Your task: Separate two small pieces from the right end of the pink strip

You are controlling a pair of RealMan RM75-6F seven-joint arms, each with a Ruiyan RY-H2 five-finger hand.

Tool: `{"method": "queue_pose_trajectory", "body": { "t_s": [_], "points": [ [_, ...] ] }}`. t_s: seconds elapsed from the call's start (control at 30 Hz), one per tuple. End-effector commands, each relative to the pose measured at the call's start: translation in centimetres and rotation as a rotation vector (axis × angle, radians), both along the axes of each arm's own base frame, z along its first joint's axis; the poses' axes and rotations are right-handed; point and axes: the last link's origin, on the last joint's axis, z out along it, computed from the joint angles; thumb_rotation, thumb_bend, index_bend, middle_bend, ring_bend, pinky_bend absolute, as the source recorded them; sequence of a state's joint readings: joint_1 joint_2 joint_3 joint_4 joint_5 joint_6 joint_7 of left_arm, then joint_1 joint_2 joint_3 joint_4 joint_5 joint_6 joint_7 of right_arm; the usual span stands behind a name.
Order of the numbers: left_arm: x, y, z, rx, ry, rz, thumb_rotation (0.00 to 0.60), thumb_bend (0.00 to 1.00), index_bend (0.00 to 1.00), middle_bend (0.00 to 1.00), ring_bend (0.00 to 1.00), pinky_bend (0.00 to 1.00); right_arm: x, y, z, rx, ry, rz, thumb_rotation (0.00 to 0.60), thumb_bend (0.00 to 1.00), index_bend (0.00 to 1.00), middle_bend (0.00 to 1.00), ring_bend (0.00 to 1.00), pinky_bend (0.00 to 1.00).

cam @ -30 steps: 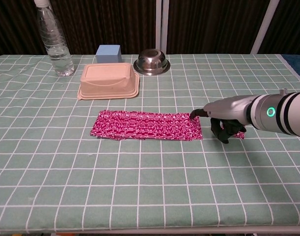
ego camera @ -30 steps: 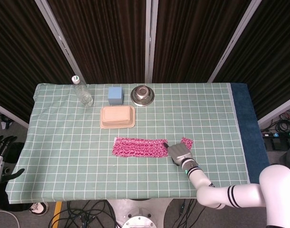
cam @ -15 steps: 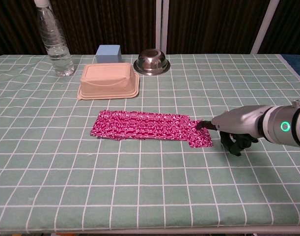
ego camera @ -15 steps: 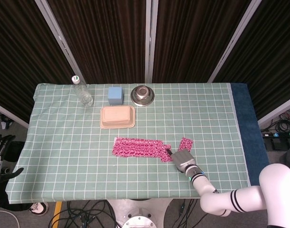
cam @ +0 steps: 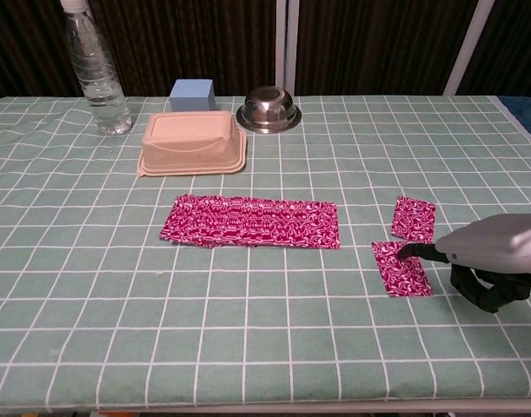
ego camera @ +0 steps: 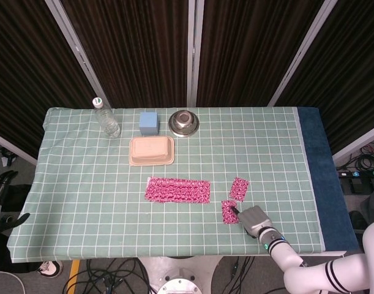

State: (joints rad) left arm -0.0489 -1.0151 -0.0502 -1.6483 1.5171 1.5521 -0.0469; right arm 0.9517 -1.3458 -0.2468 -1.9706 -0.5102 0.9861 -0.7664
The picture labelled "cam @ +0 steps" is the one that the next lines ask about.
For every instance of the small pink cloth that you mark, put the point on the small pink cloth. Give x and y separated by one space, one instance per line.
413 219
404 278

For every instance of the pink crocheted cloth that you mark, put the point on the pink crocheted cloth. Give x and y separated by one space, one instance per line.
252 222

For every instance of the green white grid tablecloth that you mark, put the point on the green white grid tablecloth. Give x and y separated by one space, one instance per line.
204 313

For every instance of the clear plastic water bottle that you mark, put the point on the clear plastic water bottle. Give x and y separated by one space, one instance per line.
102 95

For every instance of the beige plastic food container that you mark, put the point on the beige plastic food container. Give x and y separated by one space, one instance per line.
189 143

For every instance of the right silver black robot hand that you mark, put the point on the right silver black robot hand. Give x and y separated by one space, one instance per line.
495 243

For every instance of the grey metal partition post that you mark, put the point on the grey metal partition post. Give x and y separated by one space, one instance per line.
469 48
286 48

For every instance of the light blue foam cube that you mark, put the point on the light blue foam cube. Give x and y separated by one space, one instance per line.
191 96

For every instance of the upturned stainless steel bowl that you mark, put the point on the upturned stainless steel bowl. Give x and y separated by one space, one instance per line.
268 110

